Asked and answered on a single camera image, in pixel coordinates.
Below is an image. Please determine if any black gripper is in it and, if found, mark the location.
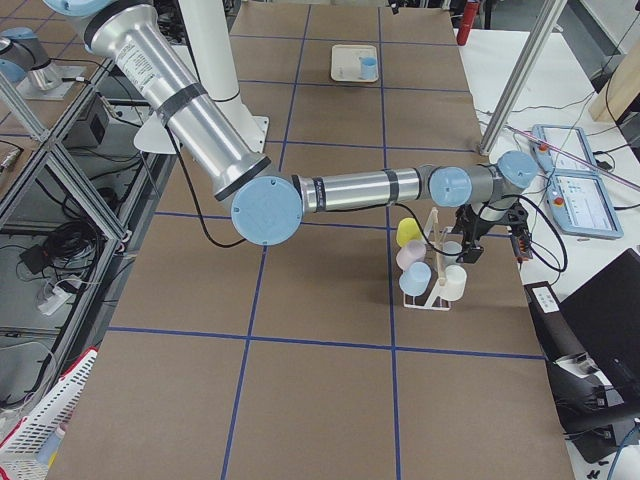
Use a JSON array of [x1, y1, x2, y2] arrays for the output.
[[453, 204, 499, 264]]

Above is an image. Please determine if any grey plastic cup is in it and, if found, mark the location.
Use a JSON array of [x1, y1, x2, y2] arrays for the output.
[[442, 240, 462, 267]]

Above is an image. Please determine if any cream plastic cup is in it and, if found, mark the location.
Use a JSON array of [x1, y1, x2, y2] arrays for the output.
[[440, 264, 467, 302]]

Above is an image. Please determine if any pink plastic cup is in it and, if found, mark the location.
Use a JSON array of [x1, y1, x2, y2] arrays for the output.
[[396, 240, 426, 271]]

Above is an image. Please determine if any light blue plastic cup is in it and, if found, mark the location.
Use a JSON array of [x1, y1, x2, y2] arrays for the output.
[[399, 262, 432, 297]]

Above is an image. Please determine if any yellow plastic cup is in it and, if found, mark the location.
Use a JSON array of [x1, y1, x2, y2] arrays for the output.
[[396, 217, 422, 247]]

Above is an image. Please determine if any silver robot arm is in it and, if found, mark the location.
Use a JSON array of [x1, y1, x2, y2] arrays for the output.
[[48, 1, 537, 263]]

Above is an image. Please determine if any near blue teach pendant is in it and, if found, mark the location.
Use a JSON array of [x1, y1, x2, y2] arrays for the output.
[[546, 170, 624, 239]]

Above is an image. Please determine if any blue teach pendant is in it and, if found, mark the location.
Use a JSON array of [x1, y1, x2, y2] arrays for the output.
[[546, 170, 624, 239], [531, 124, 596, 173]]

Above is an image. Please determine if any long metal grabber stick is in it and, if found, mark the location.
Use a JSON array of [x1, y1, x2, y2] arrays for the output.
[[503, 124, 640, 192]]

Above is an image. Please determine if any black laptop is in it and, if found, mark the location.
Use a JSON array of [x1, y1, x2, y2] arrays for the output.
[[560, 248, 639, 401]]

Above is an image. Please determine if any far blue teach pendant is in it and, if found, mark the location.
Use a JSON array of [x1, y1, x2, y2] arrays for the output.
[[531, 124, 596, 173]]

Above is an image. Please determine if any red cylinder bottle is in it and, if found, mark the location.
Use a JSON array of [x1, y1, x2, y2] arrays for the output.
[[456, 0, 480, 46]]

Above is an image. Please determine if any cream plastic tray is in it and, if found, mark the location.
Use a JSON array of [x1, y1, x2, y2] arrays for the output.
[[330, 44, 379, 83]]

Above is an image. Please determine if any white power strip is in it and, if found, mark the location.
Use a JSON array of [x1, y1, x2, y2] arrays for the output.
[[38, 285, 74, 316]]

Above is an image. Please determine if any white plastic basket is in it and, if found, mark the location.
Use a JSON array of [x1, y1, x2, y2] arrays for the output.
[[1, 347, 98, 479]]

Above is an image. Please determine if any white wire cup rack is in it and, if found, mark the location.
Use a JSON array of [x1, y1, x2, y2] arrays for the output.
[[400, 207, 454, 311]]

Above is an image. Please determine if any black camera cable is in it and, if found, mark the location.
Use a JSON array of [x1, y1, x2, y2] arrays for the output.
[[169, 124, 569, 274]]

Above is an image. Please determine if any aluminium frame post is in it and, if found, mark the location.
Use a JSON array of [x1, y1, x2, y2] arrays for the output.
[[478, 0, 567, 156]]

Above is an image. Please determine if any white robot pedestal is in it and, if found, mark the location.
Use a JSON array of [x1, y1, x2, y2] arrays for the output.
[[179, 0, 269, 162]]

